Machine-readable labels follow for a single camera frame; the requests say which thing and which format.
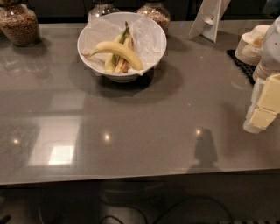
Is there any glass jar of grains left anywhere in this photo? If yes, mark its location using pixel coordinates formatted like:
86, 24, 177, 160
0, 0, 40, 46

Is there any glass jar middle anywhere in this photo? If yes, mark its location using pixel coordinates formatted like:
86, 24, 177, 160
88, 0, 120, 18

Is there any white bowl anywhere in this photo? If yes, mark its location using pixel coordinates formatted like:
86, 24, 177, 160
77, 12, 167, 83

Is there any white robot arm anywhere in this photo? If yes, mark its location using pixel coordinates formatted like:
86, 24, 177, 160
243, 17, 280, 134

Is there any stack of paper bowls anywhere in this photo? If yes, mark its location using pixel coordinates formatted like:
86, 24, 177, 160
234, 24, 269, 67

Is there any spotted banana bunch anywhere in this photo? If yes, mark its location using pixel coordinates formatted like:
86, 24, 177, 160
105, 23, 134, 74

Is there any black mesh mat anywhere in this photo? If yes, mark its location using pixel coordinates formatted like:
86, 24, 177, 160
226, 50, 256, 85

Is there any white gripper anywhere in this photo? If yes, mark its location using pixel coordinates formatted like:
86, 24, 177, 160
243, 73, 280, 134

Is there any glass jar of grains right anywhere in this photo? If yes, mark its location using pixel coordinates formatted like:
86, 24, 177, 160
136, 0, 171, 33

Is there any yellow banana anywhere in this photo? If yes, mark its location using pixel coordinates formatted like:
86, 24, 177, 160
88, 41, 144, 71

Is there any black cable on floor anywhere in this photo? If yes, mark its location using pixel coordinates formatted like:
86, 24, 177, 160
99, 195, 235, 224

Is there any white cardboard stand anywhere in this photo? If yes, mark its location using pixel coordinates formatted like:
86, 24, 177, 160
188, 0, 231, 43

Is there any white paper liner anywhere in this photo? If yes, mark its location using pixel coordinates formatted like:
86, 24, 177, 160
77, 12, 167, 82

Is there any glass jar of grains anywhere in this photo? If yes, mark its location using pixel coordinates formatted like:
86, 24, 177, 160
136, 0, 171, 33
0, 0, 40, 46

